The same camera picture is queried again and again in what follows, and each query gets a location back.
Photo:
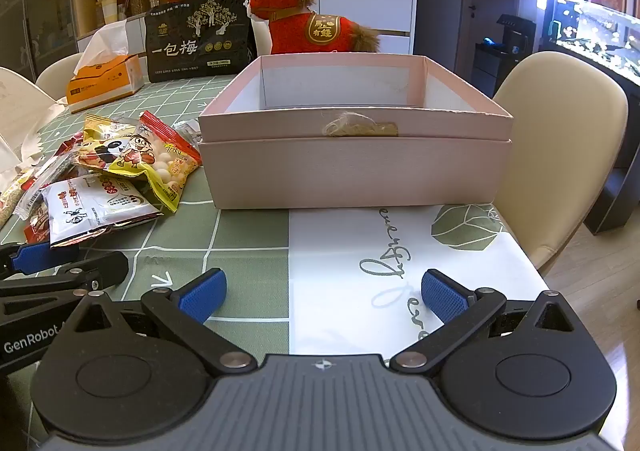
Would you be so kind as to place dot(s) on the beige chair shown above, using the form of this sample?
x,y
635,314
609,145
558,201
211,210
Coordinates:
x,y
555,141
57,71

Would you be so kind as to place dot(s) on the white chair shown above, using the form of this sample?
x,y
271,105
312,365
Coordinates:
x,y
25,86

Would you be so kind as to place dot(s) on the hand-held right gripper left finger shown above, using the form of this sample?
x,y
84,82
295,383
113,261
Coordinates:
x,y
205,298

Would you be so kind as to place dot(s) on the orange tissue box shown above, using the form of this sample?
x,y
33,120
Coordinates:
x,y
102,81

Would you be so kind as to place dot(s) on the white snack pouch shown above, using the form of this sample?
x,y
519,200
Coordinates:
x,y
90,211

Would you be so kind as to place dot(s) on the lit fish tank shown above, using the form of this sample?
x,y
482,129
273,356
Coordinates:
x,y
600,36

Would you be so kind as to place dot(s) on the green white tablecloth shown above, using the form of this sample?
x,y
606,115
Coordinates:
x,y
250,241

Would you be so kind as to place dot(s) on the yellow lidded cup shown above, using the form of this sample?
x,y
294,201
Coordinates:
x,y
108,8

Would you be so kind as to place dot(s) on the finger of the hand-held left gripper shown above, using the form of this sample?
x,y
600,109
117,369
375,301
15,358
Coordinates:
x,y
35,257
102,268

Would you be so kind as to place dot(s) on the red plush horse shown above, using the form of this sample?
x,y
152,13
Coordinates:
x,y
310,28

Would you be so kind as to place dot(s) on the black tank stand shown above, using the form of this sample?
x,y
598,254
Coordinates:
x,y
617,181

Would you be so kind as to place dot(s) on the pile of snack packets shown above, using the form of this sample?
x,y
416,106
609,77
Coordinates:
x,y
160,161

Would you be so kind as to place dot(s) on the white bag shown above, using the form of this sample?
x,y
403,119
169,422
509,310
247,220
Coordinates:
x,y
20,141

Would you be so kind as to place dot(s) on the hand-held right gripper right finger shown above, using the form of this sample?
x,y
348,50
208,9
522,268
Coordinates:
x,y
442,298

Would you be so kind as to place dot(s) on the yellow panda snack bag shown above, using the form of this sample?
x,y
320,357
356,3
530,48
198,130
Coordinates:
x,y
102,138

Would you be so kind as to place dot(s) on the black appliance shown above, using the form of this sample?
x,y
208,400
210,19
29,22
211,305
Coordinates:
x,y
505,56

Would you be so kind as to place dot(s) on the large black printed bag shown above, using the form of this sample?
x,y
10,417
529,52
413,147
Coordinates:
x,y
200,41

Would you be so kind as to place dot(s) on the pink cardboard box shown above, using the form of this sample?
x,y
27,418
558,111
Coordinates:
x,y
350,171

